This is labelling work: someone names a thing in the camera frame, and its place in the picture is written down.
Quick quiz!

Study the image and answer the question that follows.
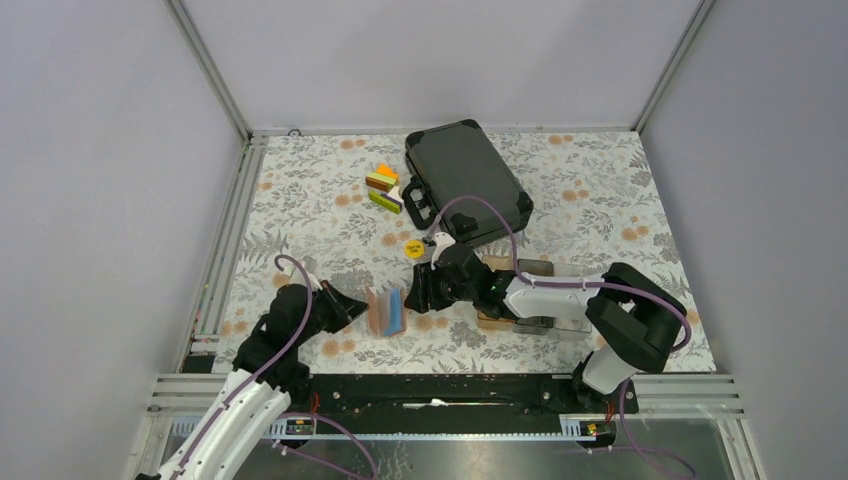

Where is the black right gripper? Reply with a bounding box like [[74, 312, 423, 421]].
[[404, 261, 477, 314]]

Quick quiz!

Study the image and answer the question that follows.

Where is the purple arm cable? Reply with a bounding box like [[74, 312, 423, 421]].
[[168, 254, 315, 480], [429, 195, 694, 352]]

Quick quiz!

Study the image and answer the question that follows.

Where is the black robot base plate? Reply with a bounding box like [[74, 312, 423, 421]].
[[285, 373, 640, 437]]

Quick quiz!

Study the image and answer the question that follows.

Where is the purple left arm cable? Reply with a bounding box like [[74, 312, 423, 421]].
[[168, 254, 315, 480]]

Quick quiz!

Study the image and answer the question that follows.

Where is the dark grey hard case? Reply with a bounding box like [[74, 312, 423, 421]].
[[401, 119, 534, 246]]

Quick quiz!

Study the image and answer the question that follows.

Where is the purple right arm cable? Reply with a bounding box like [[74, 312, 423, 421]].
[[429, 195, 694, 352]]

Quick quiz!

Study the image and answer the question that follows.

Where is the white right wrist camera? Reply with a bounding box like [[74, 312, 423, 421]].
[[422, 231, 456, 270]]

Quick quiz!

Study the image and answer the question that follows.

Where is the yellow round token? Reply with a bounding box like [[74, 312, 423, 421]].
[[404, 240, 427, 259]]

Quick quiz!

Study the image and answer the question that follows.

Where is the clear acrylic card organizer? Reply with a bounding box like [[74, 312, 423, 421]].
[[477, 259, 592, 341]]

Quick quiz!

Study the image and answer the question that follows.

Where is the floral patterned table mat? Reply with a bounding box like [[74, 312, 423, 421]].
[[213, 132, 715, 373]]

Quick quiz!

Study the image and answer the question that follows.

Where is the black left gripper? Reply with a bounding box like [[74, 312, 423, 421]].
[[293, 279, 368, 345]]

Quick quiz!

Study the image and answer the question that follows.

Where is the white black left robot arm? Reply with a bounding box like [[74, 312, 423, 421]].
[[136, 279, 369, 479]]

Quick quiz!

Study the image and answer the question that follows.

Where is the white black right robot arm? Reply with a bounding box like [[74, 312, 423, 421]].
[[404, 244, 691, 412]]

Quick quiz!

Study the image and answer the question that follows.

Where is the aluminium frame rail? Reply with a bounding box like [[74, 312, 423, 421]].
[[176, 131, 269, 371]]

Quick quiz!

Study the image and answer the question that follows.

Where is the pink leather card holder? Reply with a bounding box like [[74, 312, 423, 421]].
[[365, 287, 407, 338]]

